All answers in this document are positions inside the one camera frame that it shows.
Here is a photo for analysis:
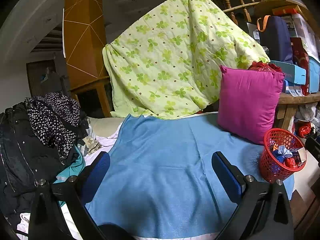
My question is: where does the red foil wrapper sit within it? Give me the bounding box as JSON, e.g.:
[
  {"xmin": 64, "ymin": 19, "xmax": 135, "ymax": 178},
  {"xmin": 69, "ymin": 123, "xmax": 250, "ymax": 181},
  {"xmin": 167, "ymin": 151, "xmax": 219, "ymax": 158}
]
[{"xmin": 284, "ymin": 157, "xmax": 298, "ymax": 168}]

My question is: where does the navy blue bag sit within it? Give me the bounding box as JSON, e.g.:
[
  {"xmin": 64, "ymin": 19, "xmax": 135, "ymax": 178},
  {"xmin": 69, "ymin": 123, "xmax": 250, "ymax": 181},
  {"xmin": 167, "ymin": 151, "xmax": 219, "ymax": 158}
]
[{"xmin": 257, "ymin": 15, "xmax": 293, "ymax": 64}]

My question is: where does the green clover quilt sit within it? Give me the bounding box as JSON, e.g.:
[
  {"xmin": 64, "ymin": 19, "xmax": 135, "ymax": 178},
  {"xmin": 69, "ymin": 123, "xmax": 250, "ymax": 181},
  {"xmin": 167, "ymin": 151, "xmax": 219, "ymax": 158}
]
[{"xmin": 103, "ymin": 0, "xmax": 269, "ymax": 119}]

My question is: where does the wooden bench table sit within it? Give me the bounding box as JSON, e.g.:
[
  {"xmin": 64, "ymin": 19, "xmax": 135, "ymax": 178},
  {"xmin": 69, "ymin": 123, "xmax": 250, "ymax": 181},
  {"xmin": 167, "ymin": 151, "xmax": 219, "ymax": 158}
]
[{"xmin": 273, "ymin": 92, "xmax": 320, "ymax": 129}]

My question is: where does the red plastic bag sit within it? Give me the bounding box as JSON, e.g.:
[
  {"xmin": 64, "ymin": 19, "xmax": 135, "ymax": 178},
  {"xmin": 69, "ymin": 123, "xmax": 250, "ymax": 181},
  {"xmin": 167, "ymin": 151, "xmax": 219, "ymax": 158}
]
[{"xmin": 248, "ymin": 61, "xmax": 282, "ymax": 73}]

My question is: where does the blue foil wrapper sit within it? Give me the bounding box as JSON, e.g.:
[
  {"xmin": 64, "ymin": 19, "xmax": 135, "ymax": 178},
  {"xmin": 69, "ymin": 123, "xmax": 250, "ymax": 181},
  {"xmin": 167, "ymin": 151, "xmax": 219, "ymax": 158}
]
[{"xmin": 272, "ymin": 150, "xmax": 286, "ymax": 164}]

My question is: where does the light blue shoe box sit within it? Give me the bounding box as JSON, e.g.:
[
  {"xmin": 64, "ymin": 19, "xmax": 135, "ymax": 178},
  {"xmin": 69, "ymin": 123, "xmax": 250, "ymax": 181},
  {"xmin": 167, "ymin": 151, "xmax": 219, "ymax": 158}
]
[{"xmin": 270, "ymin": 60, "xmax": 306, "ymax": 85}]

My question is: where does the blue white flat package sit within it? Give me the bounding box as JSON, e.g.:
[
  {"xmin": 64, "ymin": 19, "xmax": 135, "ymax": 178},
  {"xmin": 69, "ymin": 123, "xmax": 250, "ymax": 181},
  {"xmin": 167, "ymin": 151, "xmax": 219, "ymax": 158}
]
[{"xmin": 282, "ymin": 80, "xmax": 304, "ymax": 97}]

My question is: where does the black jacket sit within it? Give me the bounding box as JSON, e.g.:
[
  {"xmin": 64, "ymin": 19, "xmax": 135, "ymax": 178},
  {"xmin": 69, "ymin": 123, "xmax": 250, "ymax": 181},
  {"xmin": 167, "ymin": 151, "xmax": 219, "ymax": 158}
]
[{"xmin": 1, "ymin": 102, "xmax": 79, "ymax": 228}]

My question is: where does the clear plastic storage box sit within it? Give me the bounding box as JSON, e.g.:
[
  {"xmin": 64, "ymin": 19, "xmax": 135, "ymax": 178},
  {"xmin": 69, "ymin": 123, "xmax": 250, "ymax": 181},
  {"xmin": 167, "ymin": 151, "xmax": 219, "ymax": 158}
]
[{"xmin": 282, "ymin": 14, "xmax": 318, "ymax": 59}]

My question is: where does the orange wooden column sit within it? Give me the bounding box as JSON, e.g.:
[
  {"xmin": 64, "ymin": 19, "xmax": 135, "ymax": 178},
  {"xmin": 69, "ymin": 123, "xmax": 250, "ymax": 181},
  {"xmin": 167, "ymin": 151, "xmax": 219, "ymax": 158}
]
[{"xmin": 63, "ymin": 0, "xmax": 111, "ymax": 117}]

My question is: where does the blue towel blanket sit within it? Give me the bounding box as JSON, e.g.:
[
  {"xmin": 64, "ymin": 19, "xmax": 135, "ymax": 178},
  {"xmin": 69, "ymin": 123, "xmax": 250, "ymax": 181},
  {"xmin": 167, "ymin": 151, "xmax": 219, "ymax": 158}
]
[{"xmin": 85, "ymin": 113, "xmax": 296, "ymax": 239}]

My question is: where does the teal garment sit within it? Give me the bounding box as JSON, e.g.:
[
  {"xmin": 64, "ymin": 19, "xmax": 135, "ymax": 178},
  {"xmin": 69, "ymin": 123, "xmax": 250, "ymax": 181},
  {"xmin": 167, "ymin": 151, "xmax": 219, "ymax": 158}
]
[{"xmin": 54, "ymin": 145, "xmax": 86, "ymax": 184}]

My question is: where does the blue and white carton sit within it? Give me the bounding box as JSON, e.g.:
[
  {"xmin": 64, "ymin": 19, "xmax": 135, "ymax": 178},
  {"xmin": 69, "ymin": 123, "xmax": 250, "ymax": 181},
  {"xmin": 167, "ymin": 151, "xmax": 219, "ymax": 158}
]
[{"xmin": 291, "ymin": 147, "xmax": 307, "ymax": 165}]

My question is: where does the blue plastic storage bin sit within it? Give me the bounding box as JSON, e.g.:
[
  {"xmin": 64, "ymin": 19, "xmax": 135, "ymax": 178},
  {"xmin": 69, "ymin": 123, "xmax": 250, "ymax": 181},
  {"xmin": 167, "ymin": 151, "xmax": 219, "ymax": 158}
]
[{"xmin": 309, "ymin": 55, "xmax": 319, "ymax": 93}]

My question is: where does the red plastic basket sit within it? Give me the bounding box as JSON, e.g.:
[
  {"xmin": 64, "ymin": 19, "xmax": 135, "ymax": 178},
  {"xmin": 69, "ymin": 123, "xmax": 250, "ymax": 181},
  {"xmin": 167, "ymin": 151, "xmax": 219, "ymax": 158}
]
[{"xmin": 259, "ymin": 128, "xmax": 306, "ymax": 183}]

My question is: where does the magenta pillow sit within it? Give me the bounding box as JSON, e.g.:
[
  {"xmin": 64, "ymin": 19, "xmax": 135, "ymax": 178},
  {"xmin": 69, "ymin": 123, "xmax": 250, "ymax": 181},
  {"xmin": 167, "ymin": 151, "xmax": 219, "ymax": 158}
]
[{"xmin": 217, "ymin": 66, "xmax": 284, "ymax": 145}]

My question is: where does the black white dotted garment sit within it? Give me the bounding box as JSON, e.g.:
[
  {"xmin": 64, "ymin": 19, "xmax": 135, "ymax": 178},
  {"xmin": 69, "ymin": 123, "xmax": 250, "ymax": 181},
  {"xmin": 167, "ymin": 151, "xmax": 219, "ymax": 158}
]
[{"xmin": 24, "ymin": 92, "xmax": 80, "ymax": 163}]

